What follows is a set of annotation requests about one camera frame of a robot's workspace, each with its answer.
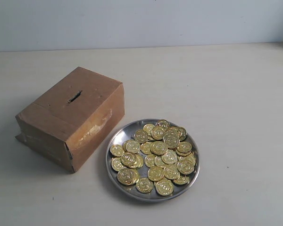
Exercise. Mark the gold coin right edge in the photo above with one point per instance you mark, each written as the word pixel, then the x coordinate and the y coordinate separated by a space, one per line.
pixel 184 147

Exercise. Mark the gold coin front right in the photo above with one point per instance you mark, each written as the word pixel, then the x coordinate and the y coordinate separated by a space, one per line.
pixel 164 187

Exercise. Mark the gold coin left stack top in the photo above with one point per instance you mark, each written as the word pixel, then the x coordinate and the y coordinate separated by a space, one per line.
pixel 128 159

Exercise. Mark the gold coin large right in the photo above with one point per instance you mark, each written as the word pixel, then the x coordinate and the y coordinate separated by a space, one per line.
pixel 185 167

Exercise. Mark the brown cardboard slotted box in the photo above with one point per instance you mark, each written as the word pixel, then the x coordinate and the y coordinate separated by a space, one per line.
pixel 69 121

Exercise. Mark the gold coin front left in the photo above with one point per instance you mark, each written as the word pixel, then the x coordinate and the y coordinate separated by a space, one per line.
pixel 128 176

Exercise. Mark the gold coin upper left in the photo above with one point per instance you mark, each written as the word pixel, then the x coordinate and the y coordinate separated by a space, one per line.
pixel 132 146

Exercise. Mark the gold coin back right stack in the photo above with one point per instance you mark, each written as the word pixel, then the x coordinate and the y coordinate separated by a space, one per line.
pixel 171 140

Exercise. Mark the gold coin back top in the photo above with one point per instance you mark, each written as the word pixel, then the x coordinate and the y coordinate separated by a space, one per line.
pixel 163 123

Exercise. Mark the gold coin plate left edge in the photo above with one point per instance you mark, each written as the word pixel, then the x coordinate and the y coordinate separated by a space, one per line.
pixel 117 150

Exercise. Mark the gold coin front centre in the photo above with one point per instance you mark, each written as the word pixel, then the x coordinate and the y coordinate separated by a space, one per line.
pixel 144 185

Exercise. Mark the round steel plate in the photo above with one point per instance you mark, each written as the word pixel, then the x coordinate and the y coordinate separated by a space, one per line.
pixel 126 133

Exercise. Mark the gold coin stack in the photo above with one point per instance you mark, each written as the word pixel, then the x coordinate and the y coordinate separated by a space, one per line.
pixel 171 140
pixel 128 159

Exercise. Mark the gold coin left lower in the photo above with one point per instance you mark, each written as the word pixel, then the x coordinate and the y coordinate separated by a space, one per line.
pixel 116 164

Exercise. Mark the gold coin pale centre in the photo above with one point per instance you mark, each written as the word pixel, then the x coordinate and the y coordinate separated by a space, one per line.
pixel 170 157

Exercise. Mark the gold coin lower centre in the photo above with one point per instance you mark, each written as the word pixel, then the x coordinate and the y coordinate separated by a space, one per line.
pixel 155 174

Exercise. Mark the gold coin back left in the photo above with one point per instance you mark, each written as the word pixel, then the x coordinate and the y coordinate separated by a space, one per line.
pixel 141 136

